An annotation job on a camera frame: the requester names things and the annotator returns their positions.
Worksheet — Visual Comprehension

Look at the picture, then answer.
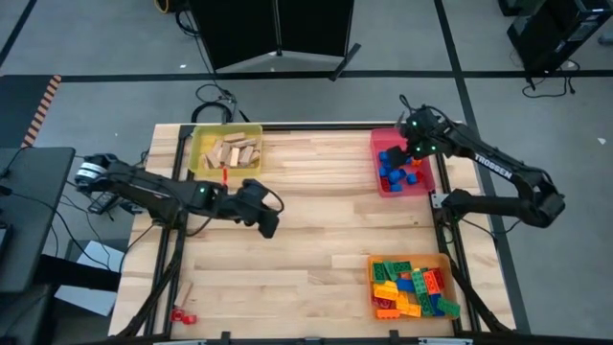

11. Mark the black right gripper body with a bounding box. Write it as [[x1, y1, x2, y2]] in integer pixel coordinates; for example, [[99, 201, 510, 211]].
[[400, 105, 454, 160]]

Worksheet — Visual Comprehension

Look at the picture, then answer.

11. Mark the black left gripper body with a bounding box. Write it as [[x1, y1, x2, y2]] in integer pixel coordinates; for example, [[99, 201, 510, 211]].
[[228, 178, 275, 227]]

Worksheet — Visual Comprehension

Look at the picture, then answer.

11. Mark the large yellow plastic brick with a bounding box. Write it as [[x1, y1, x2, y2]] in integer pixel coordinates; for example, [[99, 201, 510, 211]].
[[395, 300, 422, 318]]

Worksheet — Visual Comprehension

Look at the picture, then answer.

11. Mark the pink translucent plastic bin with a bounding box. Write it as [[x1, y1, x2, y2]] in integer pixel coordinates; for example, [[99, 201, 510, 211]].
[[369, 126, 437, 198]]

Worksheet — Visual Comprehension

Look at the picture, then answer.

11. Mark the yellow translucent plastic bin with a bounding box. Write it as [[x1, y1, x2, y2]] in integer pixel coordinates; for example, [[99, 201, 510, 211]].
[[188, 124, 264, 177]]

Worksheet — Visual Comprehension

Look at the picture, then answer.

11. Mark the orange translucent plastic bin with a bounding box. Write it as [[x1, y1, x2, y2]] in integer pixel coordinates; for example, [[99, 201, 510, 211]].
[[365, 253, 461, 322]]

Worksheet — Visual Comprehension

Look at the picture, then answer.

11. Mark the black folding screen panel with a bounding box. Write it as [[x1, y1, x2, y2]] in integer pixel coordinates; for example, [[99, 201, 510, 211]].
[[190, 0, 280, 73], [276, 0, 363, 81]]

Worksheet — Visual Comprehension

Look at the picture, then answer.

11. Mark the white paper sheet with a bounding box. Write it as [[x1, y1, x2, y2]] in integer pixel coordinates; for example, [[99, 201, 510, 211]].
[[54, 239, 126, 318]]

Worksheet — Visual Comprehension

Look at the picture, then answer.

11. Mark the black equipment rack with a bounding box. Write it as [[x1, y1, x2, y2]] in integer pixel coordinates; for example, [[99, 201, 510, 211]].
[[506, 0, 613, 74]]

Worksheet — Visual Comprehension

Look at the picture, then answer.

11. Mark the black side desk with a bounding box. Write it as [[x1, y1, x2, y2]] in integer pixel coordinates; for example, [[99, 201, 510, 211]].
[[0, 146, 77, 294]]

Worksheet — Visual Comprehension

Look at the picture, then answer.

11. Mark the black floor mat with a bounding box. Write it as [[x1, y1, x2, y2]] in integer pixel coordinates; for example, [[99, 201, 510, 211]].
[[0, 74, 54, 149]]

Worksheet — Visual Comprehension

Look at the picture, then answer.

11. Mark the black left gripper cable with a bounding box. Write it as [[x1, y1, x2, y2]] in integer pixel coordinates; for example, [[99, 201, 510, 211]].
[[261, 185, 285, 216]]

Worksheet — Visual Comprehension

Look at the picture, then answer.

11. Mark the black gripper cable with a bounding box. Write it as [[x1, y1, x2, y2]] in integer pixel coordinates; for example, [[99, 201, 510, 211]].
[[398, 94, 432, 121], [261, 185, 285, 216]]

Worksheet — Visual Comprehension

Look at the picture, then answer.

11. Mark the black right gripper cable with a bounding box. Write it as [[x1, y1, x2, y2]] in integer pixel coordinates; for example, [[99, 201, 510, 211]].
[[398, 94, 432, 121]]

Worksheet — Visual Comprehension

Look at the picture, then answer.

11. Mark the black floor cable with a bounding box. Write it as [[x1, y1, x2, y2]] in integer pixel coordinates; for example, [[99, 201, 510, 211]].
[[172, 7, 250, 125], [520, 59, 581, 100]]

